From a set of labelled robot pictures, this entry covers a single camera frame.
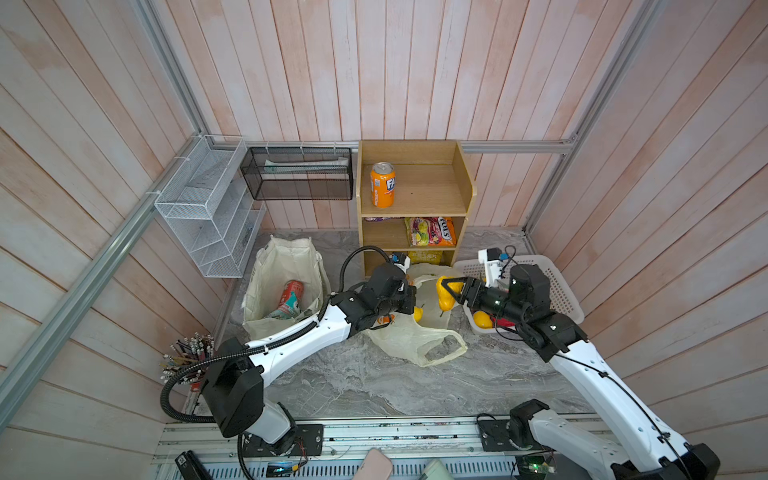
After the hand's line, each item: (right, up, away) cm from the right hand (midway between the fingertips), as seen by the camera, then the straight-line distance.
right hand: (448, 284), depth 72 cm
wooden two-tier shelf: (-7, +23, +14) cm, 28 cm away
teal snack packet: (-44, -9, +14) cm, 47 cm away
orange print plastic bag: (-10, -13, +1) cm, 16 cm away
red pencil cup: (-66, -18, +2) cm, 69 cm away
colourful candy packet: (-4, +15, +21) cm, 26 cm away
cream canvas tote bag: (-48, +5, +17) cm, 51 cm away
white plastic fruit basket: (+40, -7, +20) cm, 45 cm away
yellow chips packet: (0, +7, +35) cm, 36 cm away
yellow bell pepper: (-1, -3, -2) cm, 4 cm away
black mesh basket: (-46, +37, +32) cm, 67 cm away
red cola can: (-46, -3, +24) cm, 52 cm away
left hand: (-7, -4, +6) cm, 10 cm away
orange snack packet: (+5, +15, +22) cm, 27 cm away
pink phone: (-18, -43, -3) cm, 46 cm away
